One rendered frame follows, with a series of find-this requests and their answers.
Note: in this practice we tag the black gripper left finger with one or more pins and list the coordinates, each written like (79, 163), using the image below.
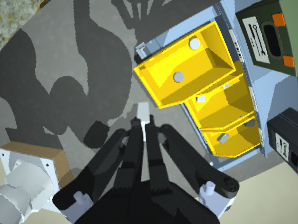
(78, 196)

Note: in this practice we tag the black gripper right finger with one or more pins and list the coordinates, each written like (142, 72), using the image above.
(217, 189)

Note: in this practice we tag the light blue metal shelf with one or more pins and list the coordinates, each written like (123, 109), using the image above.
(276, 91)

